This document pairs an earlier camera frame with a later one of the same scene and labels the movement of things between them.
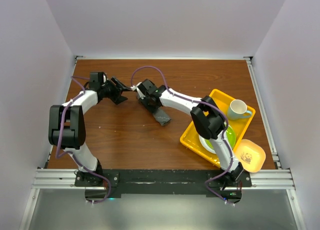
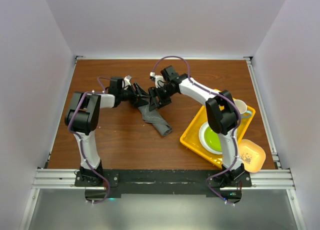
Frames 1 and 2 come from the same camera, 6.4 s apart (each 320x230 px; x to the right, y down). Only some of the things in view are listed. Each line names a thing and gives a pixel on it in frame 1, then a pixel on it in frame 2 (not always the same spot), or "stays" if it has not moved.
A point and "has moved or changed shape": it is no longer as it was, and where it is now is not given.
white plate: [207, 147] stays
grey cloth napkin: [161, 116] has moved or changed shape
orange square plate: [251, 156] stays
